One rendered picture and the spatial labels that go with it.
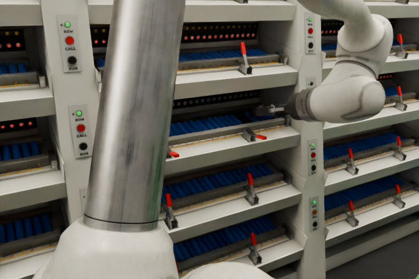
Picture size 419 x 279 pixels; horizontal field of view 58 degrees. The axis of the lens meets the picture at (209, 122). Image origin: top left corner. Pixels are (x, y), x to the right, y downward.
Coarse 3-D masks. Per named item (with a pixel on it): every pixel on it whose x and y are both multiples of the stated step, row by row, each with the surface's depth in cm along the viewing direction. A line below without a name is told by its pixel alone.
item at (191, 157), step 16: (176, 112) 116; (288, 128) 121; (208, 144) 107; (224, 144) 108; (240, 144) 109; (256, 144) 111; (272, 144) 115; (288, 144) 118; (176, 160) 99; (192, 160) 102; (208, 160) 105; (224, 160) 108
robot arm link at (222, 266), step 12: (216, 264) 42; (228, 264) 42; (240, 264) 42; (192, 276) 40; (204, 276) 40; (216, 276) 40; (228, 276) 40; (240, 276) 40; (252, 276) 40; (264, 276) 40
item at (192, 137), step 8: (264, 120) 118; (272, 120) 119; (280, 120) 120; (224, 128) 111; (232, 128) 112; (240, 128) 113; (256, 128) 116; (264, 128) 116; (176, 136) 104; (184, 136) 104; (192, 136) 105; (200, 136) 107; (208, 136) 108; (216, 136) 110; (232, 136) 110; (168, 144) 102; (192, 144) 104
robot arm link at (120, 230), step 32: (128, 0) 49; (160, 0) 49; (128, 32) 49; (160, 32) 49; (128, 64) 48; (160, 64) 49; (128, 96) 48; (160, 96) 50; (96, 128) 50; (128, 128) 48; (160, 128) 50; (96, 160) 49; (128, 160) 48; (160, 160) 50; (96, 192) 48; (128, 192) 47; (160, 192) 51; (96, 224) 47; (128, 224) 47; (160, 224) 54; (64, 256) 46; (96, 256) 44; (128, 256) 45; (160, 256) 48
